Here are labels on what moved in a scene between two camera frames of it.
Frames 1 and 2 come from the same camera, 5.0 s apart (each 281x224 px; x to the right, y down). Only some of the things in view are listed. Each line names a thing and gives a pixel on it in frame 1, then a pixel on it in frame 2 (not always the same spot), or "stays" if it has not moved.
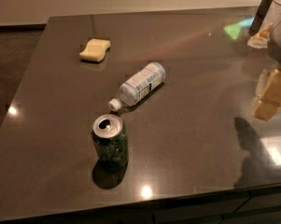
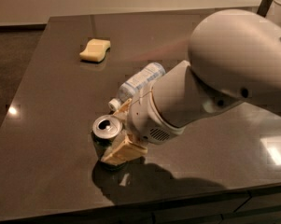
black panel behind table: x=260 y=14 stays
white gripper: x=279 y=44 → x=145 y=116
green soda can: x=109 y=135 stays
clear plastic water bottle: x=136 y=87 stays
